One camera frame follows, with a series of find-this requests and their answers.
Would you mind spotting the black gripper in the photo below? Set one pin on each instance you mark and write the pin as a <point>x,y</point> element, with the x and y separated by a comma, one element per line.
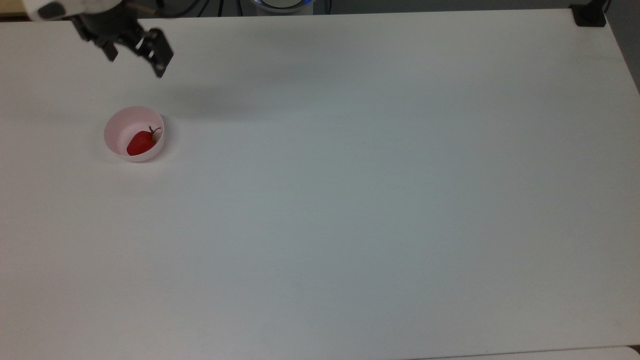
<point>102,27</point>

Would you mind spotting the red strawberry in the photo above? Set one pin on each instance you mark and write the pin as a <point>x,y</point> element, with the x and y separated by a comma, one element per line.
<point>140,143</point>

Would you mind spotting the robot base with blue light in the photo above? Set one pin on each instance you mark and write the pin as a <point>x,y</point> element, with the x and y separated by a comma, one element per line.
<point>282,4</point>

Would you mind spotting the pink plastic bowl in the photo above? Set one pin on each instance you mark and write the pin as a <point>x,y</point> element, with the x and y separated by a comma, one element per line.
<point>120,127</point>

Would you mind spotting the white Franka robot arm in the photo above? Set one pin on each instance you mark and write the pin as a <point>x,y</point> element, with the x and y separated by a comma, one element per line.
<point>65,7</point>

